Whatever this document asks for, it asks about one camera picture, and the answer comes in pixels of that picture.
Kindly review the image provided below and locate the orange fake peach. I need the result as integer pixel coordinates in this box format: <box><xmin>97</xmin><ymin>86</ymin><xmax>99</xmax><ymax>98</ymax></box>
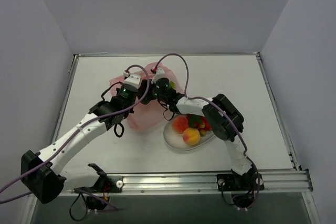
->
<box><xmin>182</xmin><ymin>128</ymin><xmax>201</xmax><ymax>146</ymax></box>

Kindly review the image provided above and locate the white oval plate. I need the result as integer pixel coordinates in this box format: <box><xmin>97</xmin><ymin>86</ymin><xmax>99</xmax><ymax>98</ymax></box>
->
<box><xmin>163</xmin><ymin>114</ymin><xmax>215</xmax><ymax>151</ymax></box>

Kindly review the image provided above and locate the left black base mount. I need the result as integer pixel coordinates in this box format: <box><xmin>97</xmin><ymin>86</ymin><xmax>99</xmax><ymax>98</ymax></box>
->
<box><xmin>92</xmin><ymin>175</ymin><xmax>124</xmax><ymax>193</ymax></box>

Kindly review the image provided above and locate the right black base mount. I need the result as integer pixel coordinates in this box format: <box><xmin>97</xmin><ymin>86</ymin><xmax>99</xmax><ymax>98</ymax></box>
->
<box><xmin>216</xmin><ymin>172</ymin><xmax>265</xmax><ymax>191</ymax></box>

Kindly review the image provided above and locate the pink plastic bag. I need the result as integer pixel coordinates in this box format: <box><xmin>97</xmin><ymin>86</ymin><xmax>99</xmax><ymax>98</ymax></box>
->
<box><xmin>109</xmin><ymin>62</ymin><xmax>184</xmax><ymax>132</ymax></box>

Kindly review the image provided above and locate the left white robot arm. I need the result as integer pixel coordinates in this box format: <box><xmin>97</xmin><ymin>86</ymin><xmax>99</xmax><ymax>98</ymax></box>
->
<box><xmin>20</xmin><ymin>74</ymin><xmax>151</xmax><ymax>204</ymax></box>

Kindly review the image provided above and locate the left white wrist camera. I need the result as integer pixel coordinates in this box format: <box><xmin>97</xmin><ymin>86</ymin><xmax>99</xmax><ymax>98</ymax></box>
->
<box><xmin>123</xmin><ymin>71</ymin><xmax>142</xmax><ymax>89</ymax></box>

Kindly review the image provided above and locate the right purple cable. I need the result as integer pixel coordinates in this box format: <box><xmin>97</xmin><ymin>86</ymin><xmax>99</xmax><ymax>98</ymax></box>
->
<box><xmin>152</xmin><ymin>53</ymin><xmax>263</xmax><ymax>206</ymax></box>

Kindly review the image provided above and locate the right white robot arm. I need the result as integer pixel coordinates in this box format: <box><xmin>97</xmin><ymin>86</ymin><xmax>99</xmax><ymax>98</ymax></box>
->
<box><xmin>141</xmin><ymin>78</ymin><xmax>261</xmax><ymax>185</ymax></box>

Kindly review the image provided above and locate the red green fake fruit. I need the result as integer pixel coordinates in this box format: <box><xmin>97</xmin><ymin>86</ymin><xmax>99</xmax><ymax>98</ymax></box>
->
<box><xmin>186</xmin><ymin>114</ymin><xmax>212</xmax><ymax>137</ymax></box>

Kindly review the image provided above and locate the aluminium front rail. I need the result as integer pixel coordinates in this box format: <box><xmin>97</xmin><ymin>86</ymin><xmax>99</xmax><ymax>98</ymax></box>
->
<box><xmin>60</xmin><ymin>168</ymin><xmax>313</xmax><ymax>196</ymax></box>

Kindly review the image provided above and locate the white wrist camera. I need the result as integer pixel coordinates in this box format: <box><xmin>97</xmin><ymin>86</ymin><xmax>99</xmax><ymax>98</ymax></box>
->
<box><xmin>151</xmin><ymin>67</ymin><xmax>165</xmax><ymax>83</ymax></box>
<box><xmin>123</xmin><ymin>71</ymin><xmax>142</xmax><ymax>89</ymax></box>

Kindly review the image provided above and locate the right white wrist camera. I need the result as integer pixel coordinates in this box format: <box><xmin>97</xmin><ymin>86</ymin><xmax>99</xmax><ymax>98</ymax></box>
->
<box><xmin>151</xmin><ymin>67</ymin><xmax>165</xmax><ymax>83</ymax></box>

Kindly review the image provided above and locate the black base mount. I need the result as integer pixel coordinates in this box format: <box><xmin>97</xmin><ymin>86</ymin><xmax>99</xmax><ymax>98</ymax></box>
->
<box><xmin>216</xmin><ymin>172</ymin><xmax>265</xmax><ymax>191</ymax></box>
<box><xmin>92</xmin><ymin>175</ymin><xmax>124</xmax><ymax>193</ymax></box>

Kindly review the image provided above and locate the green fake lime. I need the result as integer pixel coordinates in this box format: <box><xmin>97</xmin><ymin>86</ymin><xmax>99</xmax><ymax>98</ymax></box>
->
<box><xmin>170</xmin><ymin>81</ymin><xmax>176</xmax><ymax>89</ymax></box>

